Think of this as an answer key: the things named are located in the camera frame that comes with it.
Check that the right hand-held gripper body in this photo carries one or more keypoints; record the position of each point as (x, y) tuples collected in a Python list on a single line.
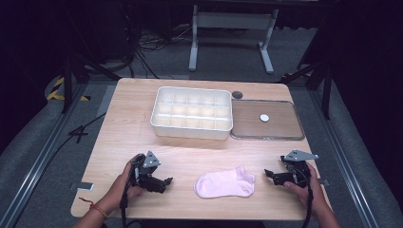
[(296, 167)]

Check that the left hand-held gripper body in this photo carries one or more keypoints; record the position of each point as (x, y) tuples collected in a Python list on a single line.
[(149, 164)]

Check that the pink sock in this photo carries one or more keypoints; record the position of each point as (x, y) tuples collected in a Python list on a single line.
[(225, 183)]

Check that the white divided storage box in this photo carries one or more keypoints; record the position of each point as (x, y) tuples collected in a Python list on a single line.
[(190, 112)]

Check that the person's right hand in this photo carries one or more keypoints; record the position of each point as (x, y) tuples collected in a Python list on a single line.
[(309, 193)]

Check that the person's left hand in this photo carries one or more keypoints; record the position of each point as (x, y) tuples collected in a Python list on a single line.
[(122, 190)]

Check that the grey tape piece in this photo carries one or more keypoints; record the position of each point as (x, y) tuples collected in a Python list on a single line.
[(323, 182), (82, 186)]

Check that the clear box lid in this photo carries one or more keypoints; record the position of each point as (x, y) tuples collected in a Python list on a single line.
[(269, 126)]

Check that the black metal stand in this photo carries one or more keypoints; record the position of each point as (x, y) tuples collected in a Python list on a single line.
[(326, 82), (68, 82)]

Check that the aluminium floor rail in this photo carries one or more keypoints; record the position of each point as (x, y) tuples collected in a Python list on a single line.
[(38, 164), (345, 158)]

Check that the white metal desk frame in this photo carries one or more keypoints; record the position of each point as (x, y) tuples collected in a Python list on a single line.
[(233, 20)]

